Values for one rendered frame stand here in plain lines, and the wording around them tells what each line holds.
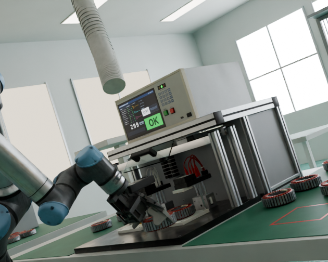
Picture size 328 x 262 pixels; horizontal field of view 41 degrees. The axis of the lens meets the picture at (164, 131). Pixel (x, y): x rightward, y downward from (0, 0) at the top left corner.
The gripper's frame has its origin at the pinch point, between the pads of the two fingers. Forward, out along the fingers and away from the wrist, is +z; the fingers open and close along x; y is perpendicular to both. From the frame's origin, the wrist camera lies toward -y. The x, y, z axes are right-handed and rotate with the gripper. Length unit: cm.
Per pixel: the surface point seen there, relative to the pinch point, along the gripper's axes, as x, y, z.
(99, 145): -104, -70, 2
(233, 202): 7.7, -22.6, 18.1
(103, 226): -81, -24, 22
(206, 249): 22.8, 9.4, 3.2
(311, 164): -117, -247, 197
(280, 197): 27.6, -21.9, 18.2
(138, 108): -30, -50, -19
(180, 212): -6.6, -13.1, 9.5
